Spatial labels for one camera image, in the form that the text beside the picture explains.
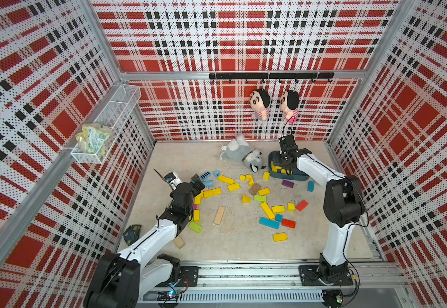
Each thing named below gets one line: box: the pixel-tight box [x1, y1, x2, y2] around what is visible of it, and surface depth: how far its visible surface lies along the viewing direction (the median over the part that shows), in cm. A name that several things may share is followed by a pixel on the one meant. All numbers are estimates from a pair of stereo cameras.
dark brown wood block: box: [248, 183, 262, 196], surface depth 99 cm
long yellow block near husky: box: [217, 174, 236, 185], surface depth 106 cm
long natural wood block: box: [213, 205, 227, 226], surface depth 91 cm
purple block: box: [281, 179, 295, 189], surface depth 103 cm
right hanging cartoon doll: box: [280, 89, 300, 124], surface depth 96 cm
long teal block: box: [258, 216, 281, 230], surface depth 90 cm
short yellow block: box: [227, 182, 241, 192], surface depth 102 cm
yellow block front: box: [272, 232, 288, 242], surface depth 86 cm
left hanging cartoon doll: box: [249, 89, 271, 124], surface depth 95 cm
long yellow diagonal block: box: [260, 201, 276, 221], surface depth 93 cm
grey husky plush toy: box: [219, 134, 266, 173], surface depth 107 cm
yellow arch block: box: [245, 173, 255, 187], surface depth 103 cm
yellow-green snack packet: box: [75, 122, 112, 157], surface depth 64 cm
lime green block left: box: [188, 221, 203, 234], surface depth 88 cm
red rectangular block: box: [281, 218, 297, 230], surface depth 90 cm
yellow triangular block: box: [242, 193, 252, 204], surface depth 97 cm
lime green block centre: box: [253, 195, 267, 203], surface depth 98 cm
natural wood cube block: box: [173, 235, 186, 249], surface depth 82 cm
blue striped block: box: [200, 170, 212, 181], surface depth 106 cm
